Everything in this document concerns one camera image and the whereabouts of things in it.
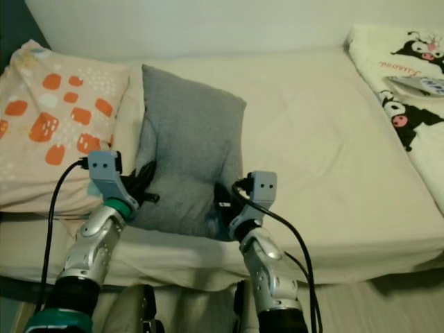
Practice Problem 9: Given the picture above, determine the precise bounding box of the grey knit pillow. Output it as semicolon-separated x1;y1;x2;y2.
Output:
132;65;248;240

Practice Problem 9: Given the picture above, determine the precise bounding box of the pink orange patterned pillow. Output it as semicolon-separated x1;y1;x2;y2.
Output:
0;40;131;214

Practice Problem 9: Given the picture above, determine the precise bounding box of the cream sheeted bed mattress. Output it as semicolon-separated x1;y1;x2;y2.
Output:
0;47;444;287

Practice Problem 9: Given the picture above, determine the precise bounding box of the robot right leg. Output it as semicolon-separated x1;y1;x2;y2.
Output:
232;281;257;333

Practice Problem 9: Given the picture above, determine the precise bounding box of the robot leg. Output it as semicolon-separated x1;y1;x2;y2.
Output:
111;283;157;333
232;281;257;333

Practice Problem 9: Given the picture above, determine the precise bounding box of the robot left leg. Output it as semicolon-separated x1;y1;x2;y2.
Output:
111;283;157;333

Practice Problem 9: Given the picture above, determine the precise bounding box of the cream cartoon print quilt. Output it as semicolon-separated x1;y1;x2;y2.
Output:
348;24;444;216

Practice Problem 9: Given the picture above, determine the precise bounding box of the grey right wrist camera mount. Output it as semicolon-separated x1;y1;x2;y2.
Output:
228;171;278;237

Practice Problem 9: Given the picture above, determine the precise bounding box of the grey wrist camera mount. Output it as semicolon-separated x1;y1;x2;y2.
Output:
228;171;278;237
87;151;131;202

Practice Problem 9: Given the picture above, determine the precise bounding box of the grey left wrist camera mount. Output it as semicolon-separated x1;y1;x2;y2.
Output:
87;151;131;202

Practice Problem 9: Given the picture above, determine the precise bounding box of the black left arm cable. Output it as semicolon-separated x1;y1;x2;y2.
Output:
42;158;89;313

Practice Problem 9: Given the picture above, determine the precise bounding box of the dark teal bed frame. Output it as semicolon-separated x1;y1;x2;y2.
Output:
0;212;42;302

